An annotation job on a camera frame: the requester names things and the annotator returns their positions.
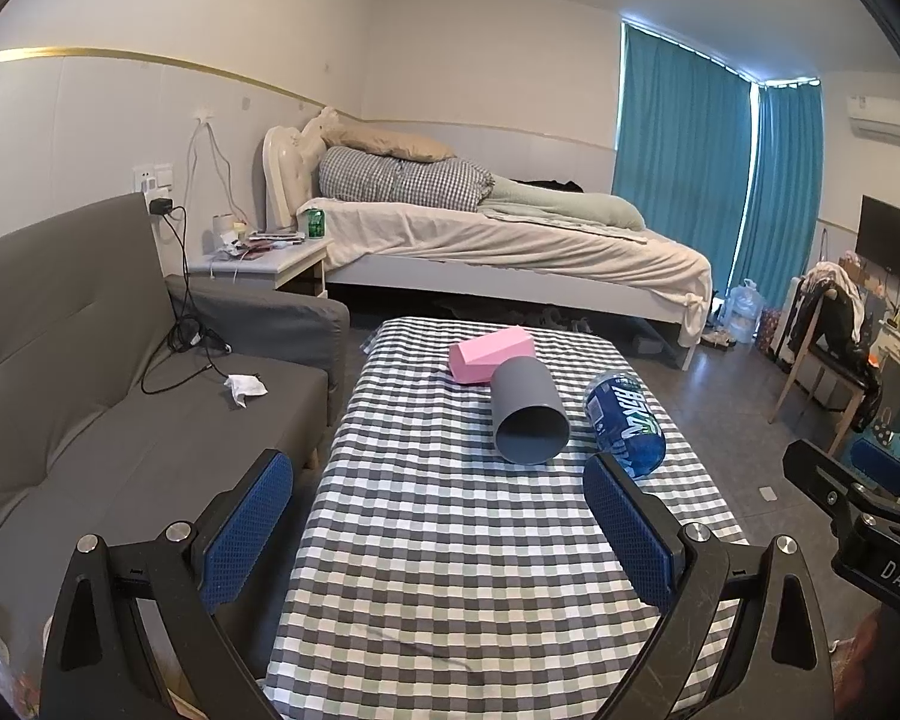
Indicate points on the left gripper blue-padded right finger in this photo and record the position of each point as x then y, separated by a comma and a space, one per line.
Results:
775, 663

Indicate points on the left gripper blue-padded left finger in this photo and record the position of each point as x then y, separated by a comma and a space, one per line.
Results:
99, 662

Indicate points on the grey plastic cup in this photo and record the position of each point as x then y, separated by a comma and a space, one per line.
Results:
530, 425

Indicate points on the wooden chair with clothes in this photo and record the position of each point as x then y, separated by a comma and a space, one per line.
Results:
826, 324

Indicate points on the large clear water jug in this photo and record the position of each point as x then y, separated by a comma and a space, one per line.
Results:
743, 311

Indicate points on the grey sofa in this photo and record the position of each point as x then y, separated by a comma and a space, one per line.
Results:
114, 418

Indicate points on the blue water bottle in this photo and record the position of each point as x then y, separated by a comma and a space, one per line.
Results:
624, 424

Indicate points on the black monitor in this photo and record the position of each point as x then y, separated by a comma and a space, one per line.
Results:
878, 238

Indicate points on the crumpled white tissue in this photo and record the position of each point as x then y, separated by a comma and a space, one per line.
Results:
243, 387

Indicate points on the checkered tablecloth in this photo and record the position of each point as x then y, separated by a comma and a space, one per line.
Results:
436, 580

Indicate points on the teal curtain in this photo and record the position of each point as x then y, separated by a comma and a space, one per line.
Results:
728, 167

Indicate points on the white air conditioner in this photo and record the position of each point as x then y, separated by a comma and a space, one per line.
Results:
874, 118

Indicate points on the pink foam block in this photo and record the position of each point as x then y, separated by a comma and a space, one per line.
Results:
475, 360

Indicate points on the white bedside table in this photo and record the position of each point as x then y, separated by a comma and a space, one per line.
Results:
298, 268

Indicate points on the light green blanket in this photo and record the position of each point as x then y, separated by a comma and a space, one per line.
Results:
584, 207

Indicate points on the green can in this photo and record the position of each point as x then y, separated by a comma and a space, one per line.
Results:
315, 223

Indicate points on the beige bed sheet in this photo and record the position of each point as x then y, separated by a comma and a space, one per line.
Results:
525, 239

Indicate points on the checkered pillow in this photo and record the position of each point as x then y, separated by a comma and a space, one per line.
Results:
351, 175

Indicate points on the beige pillow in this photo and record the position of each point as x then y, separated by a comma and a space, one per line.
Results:
381, 142

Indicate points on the white bed frame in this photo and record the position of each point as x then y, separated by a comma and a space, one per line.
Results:
510, 281

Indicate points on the white wall socket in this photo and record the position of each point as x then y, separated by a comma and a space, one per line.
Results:
153, 178

